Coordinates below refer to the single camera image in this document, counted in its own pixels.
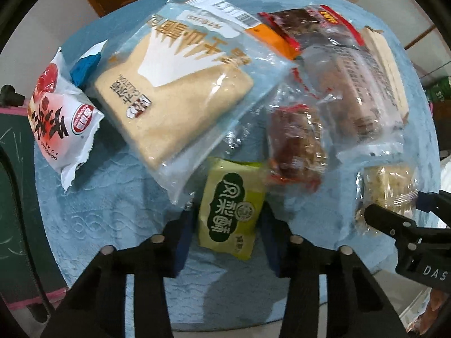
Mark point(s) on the green pastry packet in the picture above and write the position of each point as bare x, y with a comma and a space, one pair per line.
229, 211

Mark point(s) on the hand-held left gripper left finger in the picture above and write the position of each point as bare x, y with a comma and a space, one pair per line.
185, 234

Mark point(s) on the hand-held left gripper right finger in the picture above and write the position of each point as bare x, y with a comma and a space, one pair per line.
272, 241

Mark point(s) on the clear nougat packet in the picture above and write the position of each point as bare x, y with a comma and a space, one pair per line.
384, 183

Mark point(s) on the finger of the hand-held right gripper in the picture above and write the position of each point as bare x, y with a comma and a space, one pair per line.
424, 200
387, 220

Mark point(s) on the green carton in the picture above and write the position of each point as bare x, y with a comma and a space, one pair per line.
438, 89

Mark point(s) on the red date snack packet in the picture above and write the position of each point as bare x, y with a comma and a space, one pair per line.
292, 141

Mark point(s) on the blue textured blanket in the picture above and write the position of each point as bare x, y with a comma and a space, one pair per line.
105, 218

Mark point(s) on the small blue snack packet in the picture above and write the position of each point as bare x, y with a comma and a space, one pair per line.
84, 68

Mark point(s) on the red clear snack packet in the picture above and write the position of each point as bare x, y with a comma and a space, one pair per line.
310, 24

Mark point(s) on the pink framed chalkboard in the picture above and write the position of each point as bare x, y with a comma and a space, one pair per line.
17, 183

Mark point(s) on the clear brown cake packet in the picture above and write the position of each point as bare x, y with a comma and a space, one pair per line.
352, 95

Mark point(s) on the white orange snack packet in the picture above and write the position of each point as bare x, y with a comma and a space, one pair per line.
225, 7

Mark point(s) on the white and red snack packet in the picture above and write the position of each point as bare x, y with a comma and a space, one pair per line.
53, 112

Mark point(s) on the large clear bread packet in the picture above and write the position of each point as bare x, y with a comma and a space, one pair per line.
169, 112

